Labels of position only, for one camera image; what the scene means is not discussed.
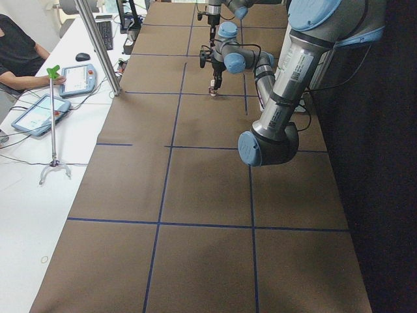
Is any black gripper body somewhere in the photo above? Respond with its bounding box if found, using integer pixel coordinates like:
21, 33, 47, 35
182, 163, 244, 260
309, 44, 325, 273
207, 13, 220, 26
211, 58, 226, 73

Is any brass white PPR pipe fitting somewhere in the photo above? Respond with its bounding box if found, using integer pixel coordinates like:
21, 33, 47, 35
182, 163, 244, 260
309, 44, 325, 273
208, 86, 218, 97

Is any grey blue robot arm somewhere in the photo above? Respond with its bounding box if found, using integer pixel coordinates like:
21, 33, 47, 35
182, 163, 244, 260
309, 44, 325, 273
197, 0, 290, 47
209, 1, 386, 166

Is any black keyboard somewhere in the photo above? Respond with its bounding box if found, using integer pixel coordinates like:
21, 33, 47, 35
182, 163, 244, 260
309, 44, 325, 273
96, 21, 113, 50

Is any black computer mouse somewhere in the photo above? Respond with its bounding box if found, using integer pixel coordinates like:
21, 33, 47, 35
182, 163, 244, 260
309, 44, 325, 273
76, 53, 91, 62

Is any far blue teach pendant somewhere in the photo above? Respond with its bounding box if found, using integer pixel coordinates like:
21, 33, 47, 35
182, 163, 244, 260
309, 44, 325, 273
59, 64, 96, 98

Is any blue teach pendant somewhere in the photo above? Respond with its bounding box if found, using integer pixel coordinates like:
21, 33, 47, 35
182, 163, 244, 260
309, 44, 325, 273
11, 95, 71, 137
59, 64, 96, 98

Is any near blue teach pendant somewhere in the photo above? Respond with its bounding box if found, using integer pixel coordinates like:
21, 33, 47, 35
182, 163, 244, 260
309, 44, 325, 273
11, 95, 71, 137

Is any person in black shirt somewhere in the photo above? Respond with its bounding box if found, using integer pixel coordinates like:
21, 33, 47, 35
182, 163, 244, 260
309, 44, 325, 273
1, 14, 50, 92

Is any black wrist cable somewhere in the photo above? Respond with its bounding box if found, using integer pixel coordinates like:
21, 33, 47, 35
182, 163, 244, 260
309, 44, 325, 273
208, 38, 263, 56

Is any silver aluminium frame post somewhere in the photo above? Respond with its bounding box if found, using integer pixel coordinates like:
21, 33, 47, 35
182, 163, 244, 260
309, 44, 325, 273
74, 0, 121, 96

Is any green handled reacher grabber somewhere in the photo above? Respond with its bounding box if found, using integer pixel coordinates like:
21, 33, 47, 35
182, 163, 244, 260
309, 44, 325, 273
39, 65, 71, 185

